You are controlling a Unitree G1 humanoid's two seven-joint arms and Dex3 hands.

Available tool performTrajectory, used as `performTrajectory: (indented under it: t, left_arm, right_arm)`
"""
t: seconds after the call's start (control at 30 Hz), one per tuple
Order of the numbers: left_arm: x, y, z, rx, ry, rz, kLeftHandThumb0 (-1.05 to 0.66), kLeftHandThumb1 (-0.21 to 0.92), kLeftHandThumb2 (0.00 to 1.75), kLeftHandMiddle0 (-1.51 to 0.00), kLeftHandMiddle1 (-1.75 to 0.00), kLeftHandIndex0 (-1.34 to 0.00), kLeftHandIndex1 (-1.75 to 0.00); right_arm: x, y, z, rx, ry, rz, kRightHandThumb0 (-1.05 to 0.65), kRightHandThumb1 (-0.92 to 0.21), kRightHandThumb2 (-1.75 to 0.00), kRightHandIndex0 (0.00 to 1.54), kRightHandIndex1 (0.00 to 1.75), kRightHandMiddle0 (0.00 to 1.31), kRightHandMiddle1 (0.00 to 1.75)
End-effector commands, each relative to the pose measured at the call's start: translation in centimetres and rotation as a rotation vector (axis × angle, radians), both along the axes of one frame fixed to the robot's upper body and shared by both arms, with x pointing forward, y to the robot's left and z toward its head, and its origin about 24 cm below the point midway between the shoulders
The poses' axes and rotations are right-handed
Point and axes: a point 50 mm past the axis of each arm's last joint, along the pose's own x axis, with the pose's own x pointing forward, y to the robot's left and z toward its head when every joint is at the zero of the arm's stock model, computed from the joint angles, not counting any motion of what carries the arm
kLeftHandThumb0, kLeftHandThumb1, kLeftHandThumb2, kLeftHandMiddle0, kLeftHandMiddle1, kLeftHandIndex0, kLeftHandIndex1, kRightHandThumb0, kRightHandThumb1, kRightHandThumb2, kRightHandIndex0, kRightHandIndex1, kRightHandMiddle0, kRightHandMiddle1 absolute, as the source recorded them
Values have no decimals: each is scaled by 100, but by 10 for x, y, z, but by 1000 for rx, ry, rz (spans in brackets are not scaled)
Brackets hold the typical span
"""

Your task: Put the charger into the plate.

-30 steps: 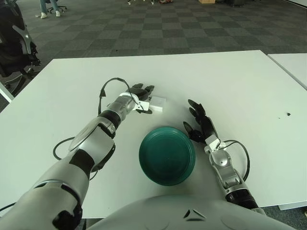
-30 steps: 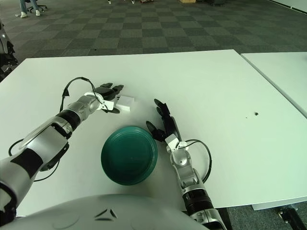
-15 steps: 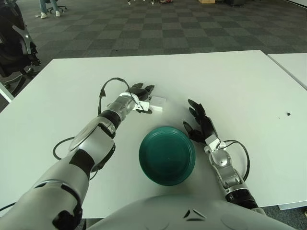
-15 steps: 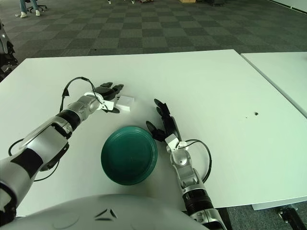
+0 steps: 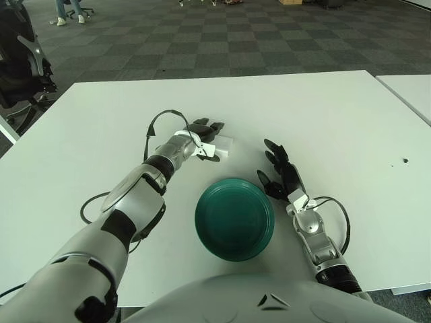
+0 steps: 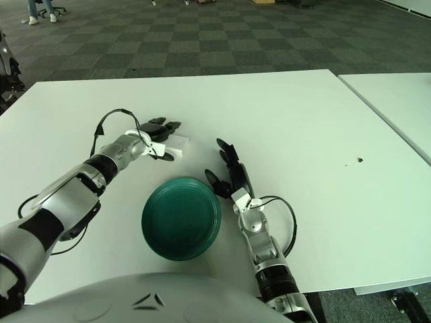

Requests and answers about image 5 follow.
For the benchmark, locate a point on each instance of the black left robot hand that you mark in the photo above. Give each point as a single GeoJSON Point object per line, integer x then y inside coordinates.
{"type": "Point", "coordinates": [205, 129]}

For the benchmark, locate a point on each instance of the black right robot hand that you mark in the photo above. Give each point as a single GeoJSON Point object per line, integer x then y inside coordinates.
{"type": "Point", "coordinates": [289, 176]}

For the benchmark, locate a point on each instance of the white wall charger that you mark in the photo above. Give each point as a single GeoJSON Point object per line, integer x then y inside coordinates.
{"type": "Point", "coordinates": [225, 146]}

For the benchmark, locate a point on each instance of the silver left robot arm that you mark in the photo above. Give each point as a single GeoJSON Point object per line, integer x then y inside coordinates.
{"type": "Point", "coordinates": [134, 198]}

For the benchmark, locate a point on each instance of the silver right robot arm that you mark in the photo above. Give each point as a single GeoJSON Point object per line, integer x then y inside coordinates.
{"type": "Point", "coordinates": [314, 230]}

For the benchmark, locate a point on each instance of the dark green round plate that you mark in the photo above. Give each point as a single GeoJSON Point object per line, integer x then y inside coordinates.
{"type": "Point", "coordinates": [235, 222]}

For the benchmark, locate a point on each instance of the grey robot torso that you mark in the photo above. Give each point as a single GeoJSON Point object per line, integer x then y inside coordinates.
{"type": "Point", "coordinates": [235, 299]}

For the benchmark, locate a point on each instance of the white neighbouring table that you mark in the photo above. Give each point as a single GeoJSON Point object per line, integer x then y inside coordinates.
{"type": "Point", "coordinates": [410, 89]}

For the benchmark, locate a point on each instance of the brown cardboard box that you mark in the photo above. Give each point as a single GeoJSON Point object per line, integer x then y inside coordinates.
{"type": "Point", "coordinates": [289, 1]}

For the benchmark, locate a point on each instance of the black swivel chair base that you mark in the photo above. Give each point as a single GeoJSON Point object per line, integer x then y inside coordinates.
{"type": "Point", "coordinates": [88, 10]}

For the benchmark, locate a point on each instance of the seated person in jeans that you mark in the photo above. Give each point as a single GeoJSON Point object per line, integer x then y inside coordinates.
{"type": "Point", "coordinates": [60, 13]}

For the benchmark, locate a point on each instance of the black grey office chair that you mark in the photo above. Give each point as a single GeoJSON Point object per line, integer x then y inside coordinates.
{"type": "Point", "coordinates": [18, 64]}

